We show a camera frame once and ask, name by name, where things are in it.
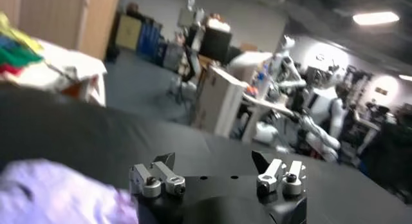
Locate white cloth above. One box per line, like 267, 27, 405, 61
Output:
12, 40, 108, 107

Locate lime green garment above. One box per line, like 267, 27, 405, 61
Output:
0, 12, 45, 53

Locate red garment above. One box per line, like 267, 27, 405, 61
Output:
0, 64, 24, 77

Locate white humanoid robot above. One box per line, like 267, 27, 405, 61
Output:
254, 64, 357, 163
273, 35, 308, 91

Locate blue crates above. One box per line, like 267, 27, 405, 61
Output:
138, 22, 164, 58

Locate black monitor panel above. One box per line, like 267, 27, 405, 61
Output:
199, 27, 233, 64

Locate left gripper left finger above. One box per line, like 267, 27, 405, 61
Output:
128, 153, 187, 199

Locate tall white cardboard box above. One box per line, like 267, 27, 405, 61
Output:
192, 66, 249, 138

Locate blue striped garment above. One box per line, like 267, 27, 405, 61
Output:
0, 35, 17, 50

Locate yellow cabinet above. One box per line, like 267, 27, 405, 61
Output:
115, 14, 143, 51

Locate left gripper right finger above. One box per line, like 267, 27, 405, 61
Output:
252, 150, 307, 197

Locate lavender t-shirt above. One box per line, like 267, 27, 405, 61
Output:
0, 159, 140, 224

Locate white standing desk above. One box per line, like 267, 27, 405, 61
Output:
241, 93, 297, 143

